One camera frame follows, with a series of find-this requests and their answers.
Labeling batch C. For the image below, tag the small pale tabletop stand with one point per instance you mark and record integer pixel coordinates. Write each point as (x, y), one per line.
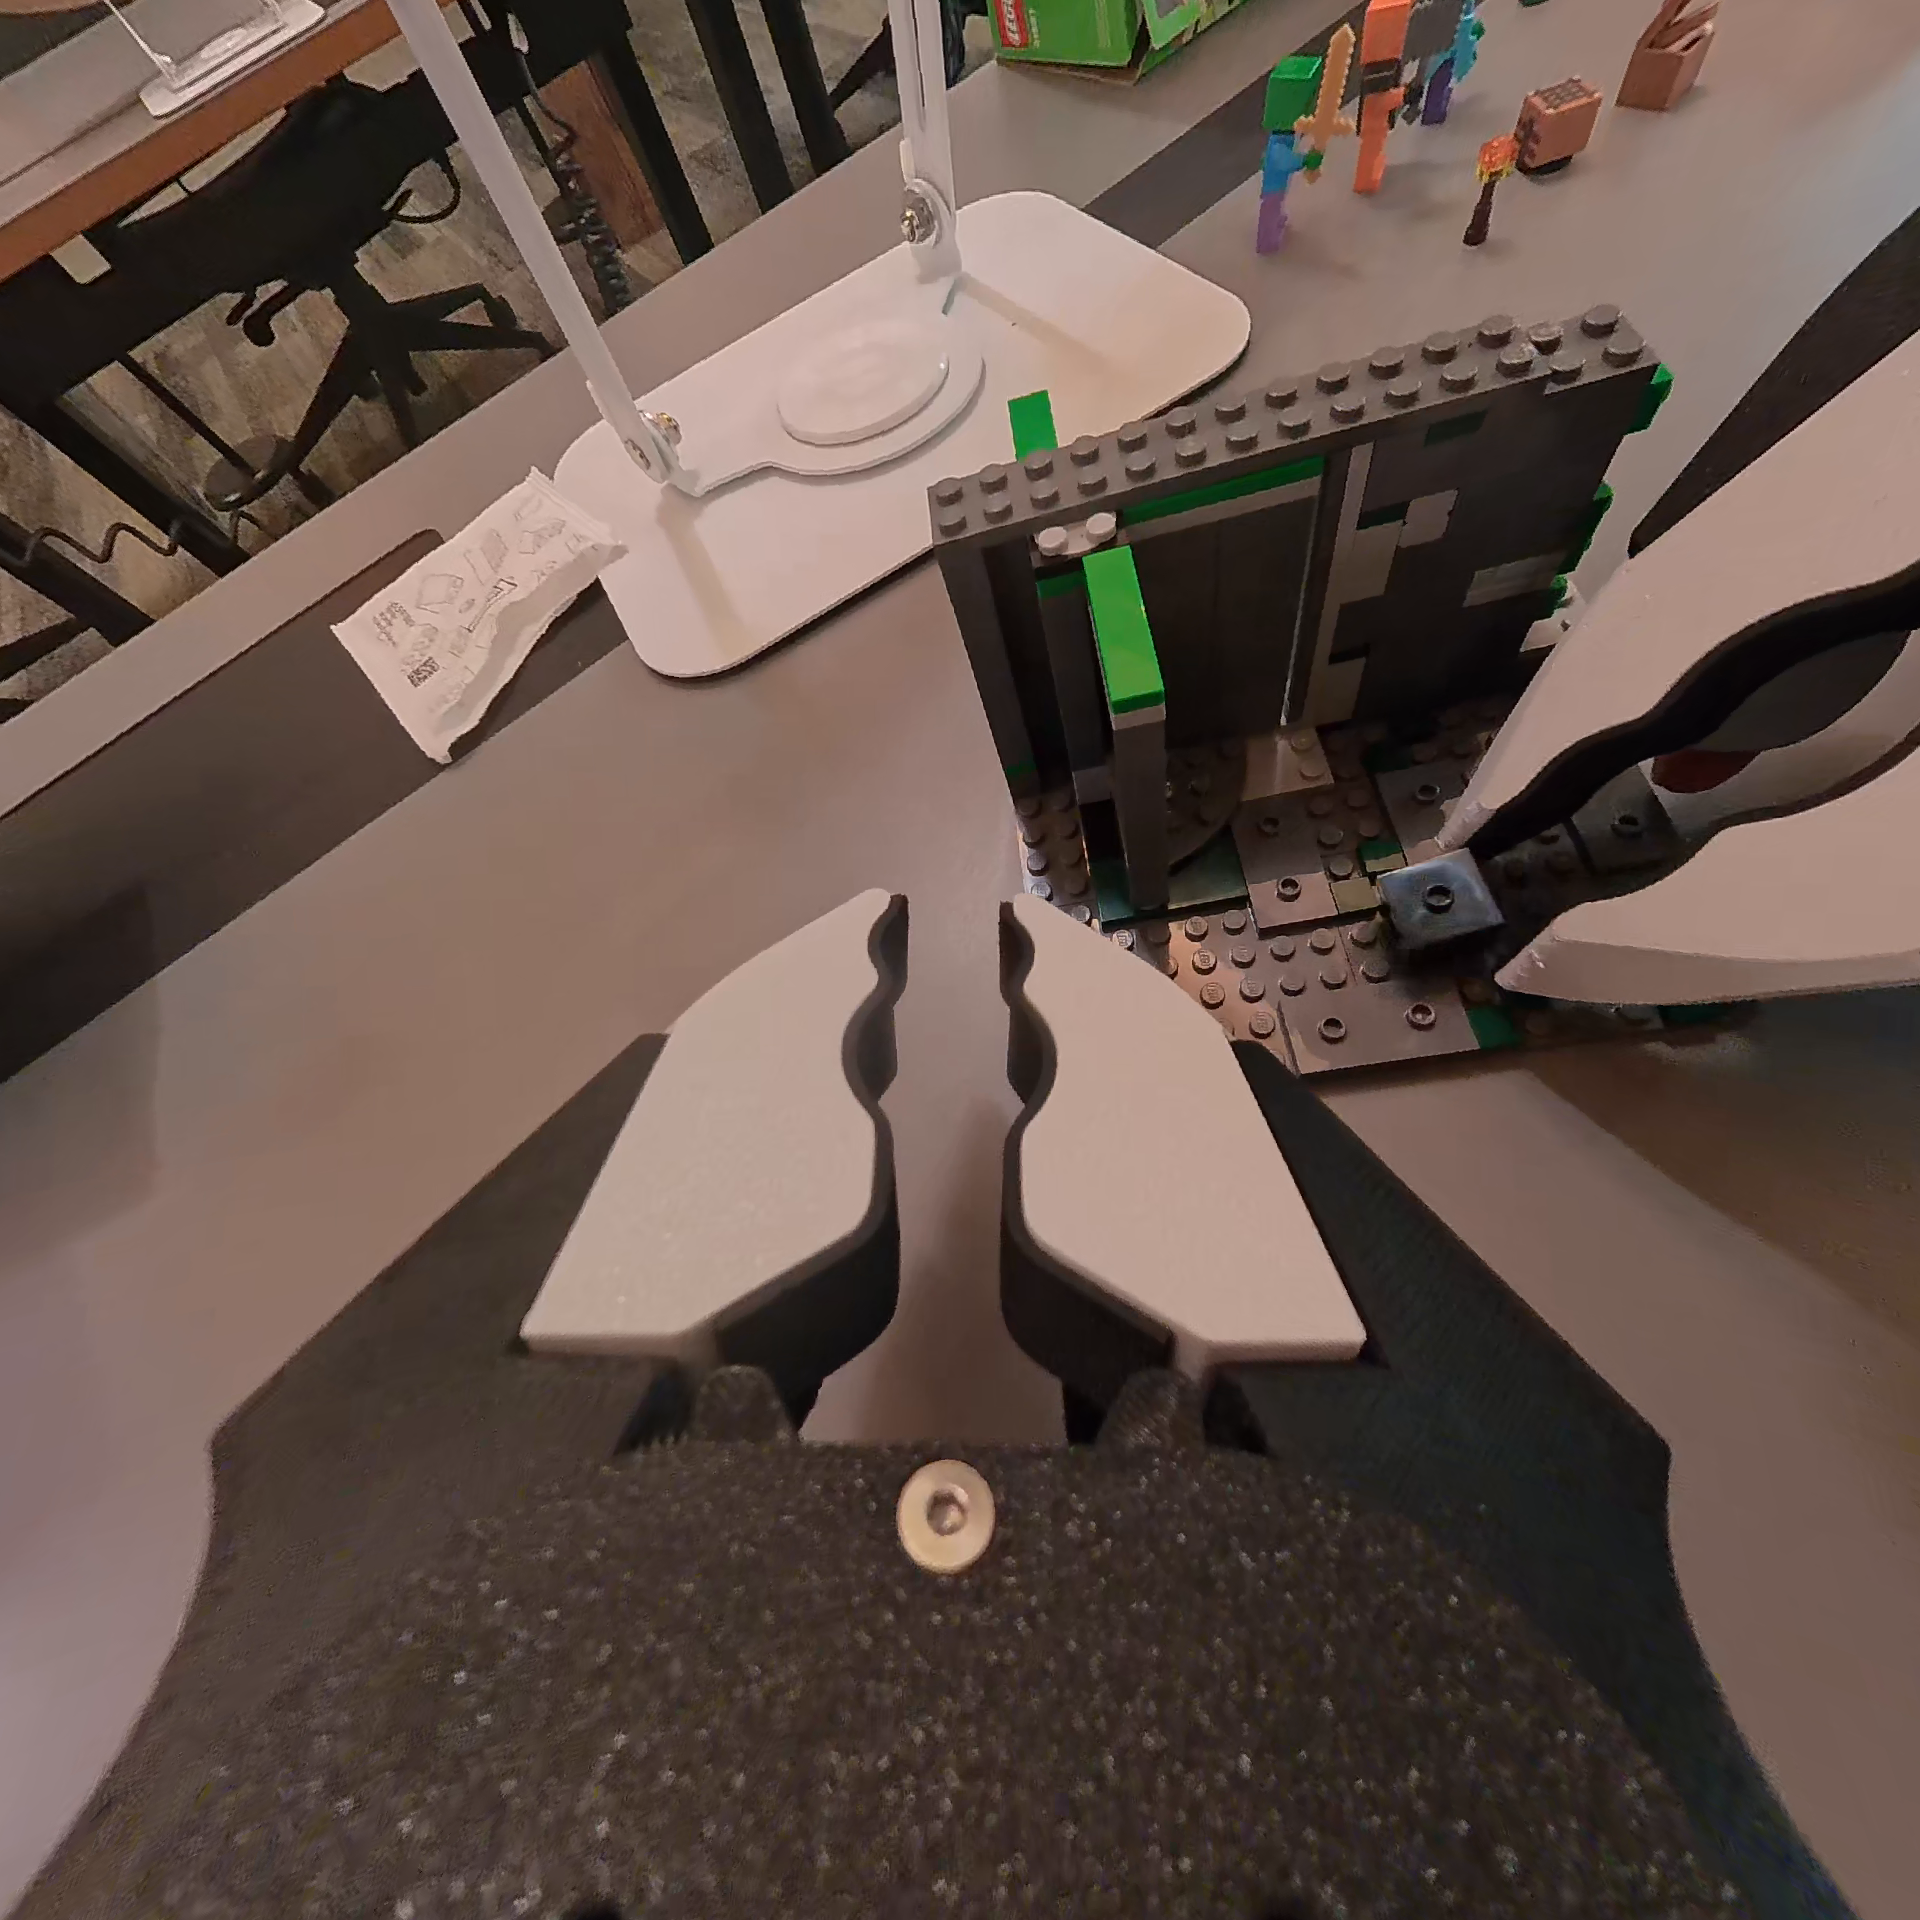
(212, 81)

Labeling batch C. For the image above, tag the brown toy block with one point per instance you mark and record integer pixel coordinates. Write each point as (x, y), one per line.
(1561, 124)

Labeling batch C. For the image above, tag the green toy set box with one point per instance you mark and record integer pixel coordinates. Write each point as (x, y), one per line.
(1066, 31)

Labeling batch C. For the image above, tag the orange minifigure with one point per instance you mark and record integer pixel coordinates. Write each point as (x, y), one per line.
(1378, 119)

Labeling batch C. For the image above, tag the folded paper leaflet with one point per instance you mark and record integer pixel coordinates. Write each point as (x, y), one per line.
(478, 614)

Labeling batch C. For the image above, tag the small black toy cube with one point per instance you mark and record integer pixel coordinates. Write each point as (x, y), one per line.
(1438, 904)

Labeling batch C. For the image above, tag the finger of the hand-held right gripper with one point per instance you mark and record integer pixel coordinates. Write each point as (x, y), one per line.
(1726, 600)
(1770, 929)

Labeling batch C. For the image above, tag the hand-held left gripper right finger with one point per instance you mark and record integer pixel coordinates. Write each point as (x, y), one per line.
(1182, 1202)

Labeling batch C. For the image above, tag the teal minifigure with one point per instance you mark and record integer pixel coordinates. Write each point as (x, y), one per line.
(1438, 94)

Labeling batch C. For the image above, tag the brown wooden top table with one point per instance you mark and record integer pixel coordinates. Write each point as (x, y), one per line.
(72, 151)

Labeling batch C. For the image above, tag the grey desk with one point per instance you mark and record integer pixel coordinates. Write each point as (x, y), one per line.
(526, 975)

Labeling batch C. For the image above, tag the brown toy chest piece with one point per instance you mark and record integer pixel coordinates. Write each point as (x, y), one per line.
(1665, 70)

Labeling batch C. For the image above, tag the black office chair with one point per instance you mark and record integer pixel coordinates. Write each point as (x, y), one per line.
(314, 151)

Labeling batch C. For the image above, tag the green zombie minifigure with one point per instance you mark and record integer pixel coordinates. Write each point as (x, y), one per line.
(1288, 105)

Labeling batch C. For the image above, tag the white reading stand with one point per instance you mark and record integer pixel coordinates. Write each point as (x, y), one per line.
(1049, 329)

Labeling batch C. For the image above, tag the dark grey brick building model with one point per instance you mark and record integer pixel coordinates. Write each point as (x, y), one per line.
(1231, 600)

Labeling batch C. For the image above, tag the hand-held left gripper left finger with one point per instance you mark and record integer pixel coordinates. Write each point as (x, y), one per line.
(707, 1202)

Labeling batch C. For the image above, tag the small toy torch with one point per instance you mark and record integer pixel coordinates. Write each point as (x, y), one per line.
(1484, 198)

